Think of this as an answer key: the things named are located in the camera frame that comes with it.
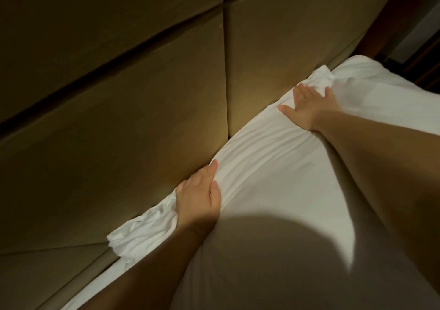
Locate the person's right forearm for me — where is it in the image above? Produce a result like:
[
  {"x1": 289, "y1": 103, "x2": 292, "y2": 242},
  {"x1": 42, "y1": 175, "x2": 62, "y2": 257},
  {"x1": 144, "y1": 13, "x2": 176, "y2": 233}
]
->
[{"x1": 316, "y1": 110, "x2": 440, "y2": 293}]

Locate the person's left forearm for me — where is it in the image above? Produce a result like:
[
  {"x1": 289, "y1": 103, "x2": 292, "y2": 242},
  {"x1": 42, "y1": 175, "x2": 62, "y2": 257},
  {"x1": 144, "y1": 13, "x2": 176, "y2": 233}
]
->
[{"x1": 82, "y1": 224, "x2": 210, "y2": 310}]

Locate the dark wooden column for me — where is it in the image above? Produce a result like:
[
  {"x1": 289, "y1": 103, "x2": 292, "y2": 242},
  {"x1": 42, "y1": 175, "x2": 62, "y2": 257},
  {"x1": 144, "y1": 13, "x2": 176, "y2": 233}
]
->
[{"x1": 357, "y1": 0, "x2": 440, "y2": 60}]

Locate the person's right hand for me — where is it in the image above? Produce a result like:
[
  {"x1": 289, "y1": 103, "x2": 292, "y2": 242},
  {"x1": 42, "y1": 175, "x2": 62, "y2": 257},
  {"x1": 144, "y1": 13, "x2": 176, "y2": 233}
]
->
[{"x1": 278, "y1": 83, "x2": 342, "y2": 133}]

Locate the white duvet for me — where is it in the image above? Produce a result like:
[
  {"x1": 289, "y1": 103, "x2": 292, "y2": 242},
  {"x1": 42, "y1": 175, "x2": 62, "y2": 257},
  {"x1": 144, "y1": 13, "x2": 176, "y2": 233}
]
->
[{"x1": 106, "y1": 55, "x2": 440, "y2": 310}]

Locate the white bed sheet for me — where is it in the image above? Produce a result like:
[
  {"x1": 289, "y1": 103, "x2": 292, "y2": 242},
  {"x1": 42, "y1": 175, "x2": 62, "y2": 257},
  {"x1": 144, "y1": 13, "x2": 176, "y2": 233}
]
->
[{"x1": 62, "y1": 255, "x2": 132, "y2": 310}]

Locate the beige padded headboard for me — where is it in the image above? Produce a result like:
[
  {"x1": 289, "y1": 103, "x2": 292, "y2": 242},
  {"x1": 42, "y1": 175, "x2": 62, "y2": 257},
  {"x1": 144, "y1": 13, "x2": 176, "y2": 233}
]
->
[{"x1": 0, "y1": 0, "x2": 407, "y2": 310}]

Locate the person's left hand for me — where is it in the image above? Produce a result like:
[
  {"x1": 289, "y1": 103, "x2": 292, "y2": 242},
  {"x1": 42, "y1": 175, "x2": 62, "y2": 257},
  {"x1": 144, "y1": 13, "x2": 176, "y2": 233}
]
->
[{"x1": 175, "y1": 159, "x2": 222, "y2": 235}]

